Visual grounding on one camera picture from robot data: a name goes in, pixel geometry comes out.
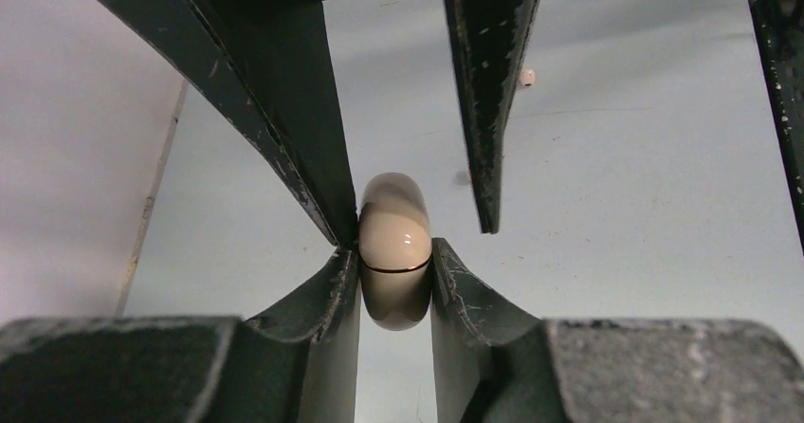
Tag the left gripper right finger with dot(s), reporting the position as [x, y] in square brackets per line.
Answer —
[492, 360]

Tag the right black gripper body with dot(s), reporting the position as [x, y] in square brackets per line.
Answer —
[778, 25]

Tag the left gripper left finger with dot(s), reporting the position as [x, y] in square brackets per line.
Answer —
[296, 361]

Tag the beige earbud charging case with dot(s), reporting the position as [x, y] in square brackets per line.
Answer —
[395, 248]

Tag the beige earbud far right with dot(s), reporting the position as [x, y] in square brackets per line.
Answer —
[527, 78]

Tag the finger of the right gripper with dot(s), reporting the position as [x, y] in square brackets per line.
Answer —
[488, 42]
[265, 66]

